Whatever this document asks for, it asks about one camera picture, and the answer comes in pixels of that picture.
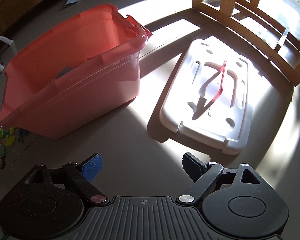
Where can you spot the wooden cabinet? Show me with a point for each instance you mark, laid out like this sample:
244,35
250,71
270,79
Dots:
15,7

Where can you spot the grey toy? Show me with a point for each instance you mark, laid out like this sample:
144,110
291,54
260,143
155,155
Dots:
65,72

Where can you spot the pink plastic storage bin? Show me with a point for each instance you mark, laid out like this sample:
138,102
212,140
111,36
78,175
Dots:
90,97

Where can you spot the wooden chair frame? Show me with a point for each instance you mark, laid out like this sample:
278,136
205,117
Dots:
277,62

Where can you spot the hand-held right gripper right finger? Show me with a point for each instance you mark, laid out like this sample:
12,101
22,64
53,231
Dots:
193,167

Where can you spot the pile of colourful toys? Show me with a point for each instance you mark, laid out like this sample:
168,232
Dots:
0,145

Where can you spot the grey metal strip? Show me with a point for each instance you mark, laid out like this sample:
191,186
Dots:
283,40

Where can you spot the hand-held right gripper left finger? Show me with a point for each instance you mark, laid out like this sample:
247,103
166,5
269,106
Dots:
92,167

